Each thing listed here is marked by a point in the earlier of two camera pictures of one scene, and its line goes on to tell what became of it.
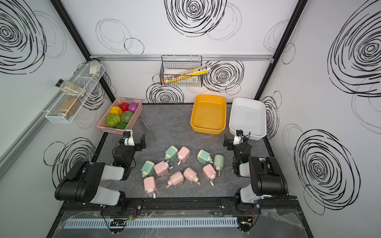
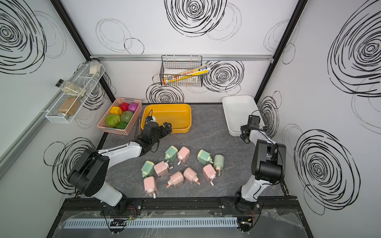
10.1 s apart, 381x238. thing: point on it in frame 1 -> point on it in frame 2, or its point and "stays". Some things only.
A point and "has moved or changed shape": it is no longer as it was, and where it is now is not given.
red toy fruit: (124, 106) stays
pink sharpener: (209, 172) stays
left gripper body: (138, 148) -> (160, 133)
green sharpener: (148, 168) stays
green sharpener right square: (204, 157) stays
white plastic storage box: (248, 115) has moved or changed shape
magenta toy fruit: (132, 106) stays
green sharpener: (171, 153) stays
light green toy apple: (126, 116) stays
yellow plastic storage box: (208, 115) -> (178, 115)
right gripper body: (231, 145) -> (244, 127)
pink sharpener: (190, 176) stays
